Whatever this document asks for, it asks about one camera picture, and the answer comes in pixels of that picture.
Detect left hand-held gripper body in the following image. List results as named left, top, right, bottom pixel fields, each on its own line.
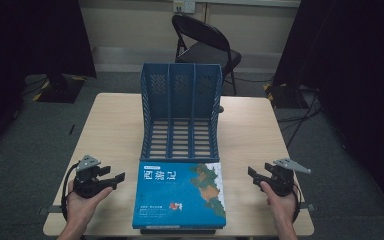
left=72, top=154, right=114, bottom=200

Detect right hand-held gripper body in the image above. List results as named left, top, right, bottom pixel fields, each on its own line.
left=263, top=157, right=312, bottom=198

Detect blue book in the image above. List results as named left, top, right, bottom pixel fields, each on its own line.
left=132, top=161, right=227, bottom=230

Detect blue plastic file rack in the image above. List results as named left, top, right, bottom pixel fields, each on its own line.
left=140, top=62, right=223, bottom=163

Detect person's left hand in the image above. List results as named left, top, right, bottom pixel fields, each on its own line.
left=65, top=181, right=114, bottom=231

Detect person's right hand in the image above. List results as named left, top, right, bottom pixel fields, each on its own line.
left=260, top=181, right=298, bottom=231

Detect grey tape strip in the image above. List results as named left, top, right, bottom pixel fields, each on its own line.
left=300, top=202, right=317, bottom=213
left=38, top=205, right=65, bottom=216

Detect stand base with striped tape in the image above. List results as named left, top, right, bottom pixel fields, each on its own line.
left=263, top=83, right=309, bottom=109
left=31, top=73, right=87, bottom=104

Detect black folding chair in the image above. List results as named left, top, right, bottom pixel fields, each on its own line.
left=171, top=13, right=243, bottom=97

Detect black curtain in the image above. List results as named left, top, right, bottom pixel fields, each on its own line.
left=0, top=0, right=97, bottom=158
left=273, top=0, right=384, bottom=211

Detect left hand-held gripper cable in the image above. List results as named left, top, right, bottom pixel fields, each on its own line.
left=60, top=162, right=81, bottom=221

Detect hand-held gripper cable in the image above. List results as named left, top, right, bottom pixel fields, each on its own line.
left=291, top=184, right=303, bottom=223
left=60, top=162, right=81, bottom=221

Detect right hand-held gripper cable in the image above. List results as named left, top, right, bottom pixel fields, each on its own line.
left=291, top=184, right=303, bottom=223

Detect black floor cables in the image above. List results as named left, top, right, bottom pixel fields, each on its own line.
left=276, top=89, right=324, bottom=149

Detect white wall socket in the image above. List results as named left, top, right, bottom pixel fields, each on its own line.
left=173, top=0, right=196, bottom=14

